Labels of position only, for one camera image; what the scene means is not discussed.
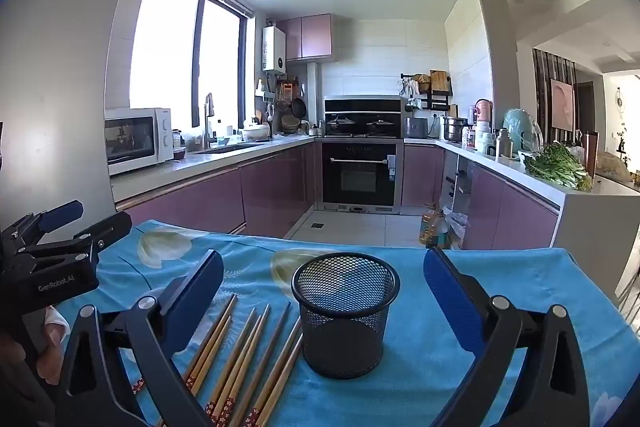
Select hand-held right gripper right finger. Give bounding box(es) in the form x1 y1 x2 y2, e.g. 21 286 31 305
423 247 592 427

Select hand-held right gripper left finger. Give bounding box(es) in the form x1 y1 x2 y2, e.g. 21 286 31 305
52 250 225 427

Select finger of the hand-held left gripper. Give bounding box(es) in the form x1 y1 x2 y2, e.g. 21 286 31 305
10 200 85 250
30 211 133 261

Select bunch of wooden chopsticks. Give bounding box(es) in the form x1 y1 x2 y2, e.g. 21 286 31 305
131 293 306 427

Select black mesh utensil holder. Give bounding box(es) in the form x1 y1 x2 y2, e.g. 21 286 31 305
291 252 401 380

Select person's left hand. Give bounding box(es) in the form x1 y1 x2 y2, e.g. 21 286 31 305
30 306 71 376

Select blue floral tablecloth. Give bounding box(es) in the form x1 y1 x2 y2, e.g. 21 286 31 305
50 219 640 427

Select white plastic bag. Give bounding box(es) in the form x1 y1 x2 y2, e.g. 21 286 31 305
445 212 470 248

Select yellow cooking oil bottle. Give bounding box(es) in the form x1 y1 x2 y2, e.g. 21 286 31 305
419 205 441 249

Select white microwave oven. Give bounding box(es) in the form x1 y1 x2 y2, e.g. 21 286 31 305
104 107 175 178

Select purple lower kitchen cabinets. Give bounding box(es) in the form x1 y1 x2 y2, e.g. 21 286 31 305
120 142 321 238
402 142 561 253

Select purple kitchen cabinets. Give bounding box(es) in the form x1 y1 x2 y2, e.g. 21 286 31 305
402 142 561 253
276 14 333 62
120 142 321 238

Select chrome kitchen faucet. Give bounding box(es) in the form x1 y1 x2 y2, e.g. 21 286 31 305
202 93 217 150

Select built-in black oven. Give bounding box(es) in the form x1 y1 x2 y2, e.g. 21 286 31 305
320 141 400 214

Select white plastic containers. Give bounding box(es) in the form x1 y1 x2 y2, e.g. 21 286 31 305
475 122 496 155

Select white casserole pot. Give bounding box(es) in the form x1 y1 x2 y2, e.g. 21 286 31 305
241 123 271 142

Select stainless steel pot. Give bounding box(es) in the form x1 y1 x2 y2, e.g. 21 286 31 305
442 116 468 142

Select bunch of leafy greens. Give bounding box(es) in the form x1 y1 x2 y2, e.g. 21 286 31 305
522 142 593 192

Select silver box appliance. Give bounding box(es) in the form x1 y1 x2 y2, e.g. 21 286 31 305
404 117 430 139

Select teal countertop appliance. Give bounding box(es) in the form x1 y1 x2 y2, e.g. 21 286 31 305
502 108 538 152

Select large kitchen window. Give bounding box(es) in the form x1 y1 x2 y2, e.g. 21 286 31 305
129 0 253 132

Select black range hood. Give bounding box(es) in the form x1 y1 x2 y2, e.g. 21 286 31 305
324 95 405 116

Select purple upper kitchen cabinets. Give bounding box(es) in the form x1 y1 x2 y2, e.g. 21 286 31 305
276 14 333 62

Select black wall shelf rack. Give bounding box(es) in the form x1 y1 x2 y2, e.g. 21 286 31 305
400 72 453 110

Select wall utensil rack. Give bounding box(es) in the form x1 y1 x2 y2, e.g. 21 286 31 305
255 77 301 108

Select framed wall picture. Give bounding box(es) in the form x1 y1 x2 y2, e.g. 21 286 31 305
550 78 576 132

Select white wall water heater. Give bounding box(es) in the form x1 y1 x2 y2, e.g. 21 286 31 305
261 26 287 74

